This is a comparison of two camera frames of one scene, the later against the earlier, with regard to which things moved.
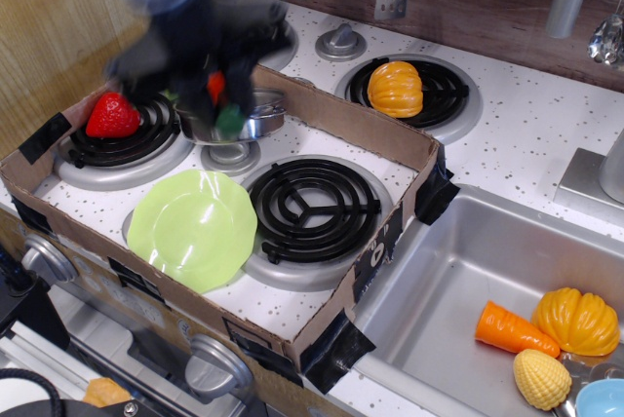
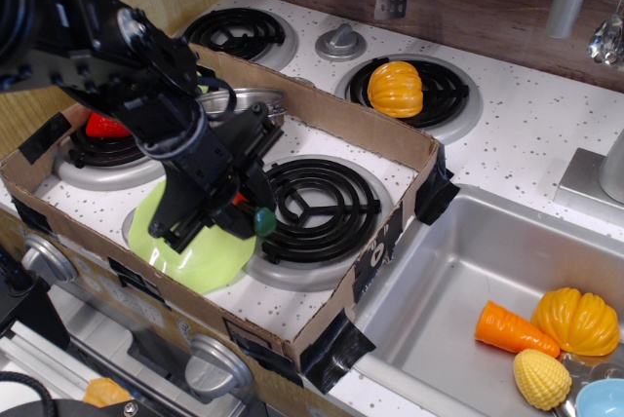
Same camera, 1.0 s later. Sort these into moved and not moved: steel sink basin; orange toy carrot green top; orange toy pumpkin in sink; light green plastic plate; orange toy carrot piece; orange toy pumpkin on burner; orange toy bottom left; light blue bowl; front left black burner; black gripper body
Moved: black gripper body; orange toy carrot green top
Not moved: light green plastic plate; orange toy bottom left; front left black burner; orange toy carrot piece; light blue bowl; orange toy pumpkin on burner; orange toy pumpkin in sink; steel sink basin
